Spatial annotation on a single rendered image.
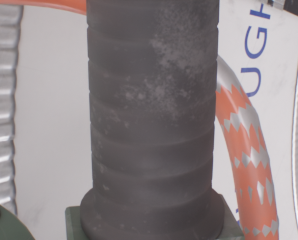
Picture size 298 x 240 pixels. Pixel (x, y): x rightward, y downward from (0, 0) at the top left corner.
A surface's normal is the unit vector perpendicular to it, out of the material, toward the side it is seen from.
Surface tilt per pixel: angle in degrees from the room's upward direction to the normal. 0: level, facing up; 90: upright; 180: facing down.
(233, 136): 43
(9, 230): 115
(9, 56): 89
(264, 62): 90
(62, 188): 90
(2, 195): 88
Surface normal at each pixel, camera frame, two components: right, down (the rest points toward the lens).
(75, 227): 0.00, -0.91
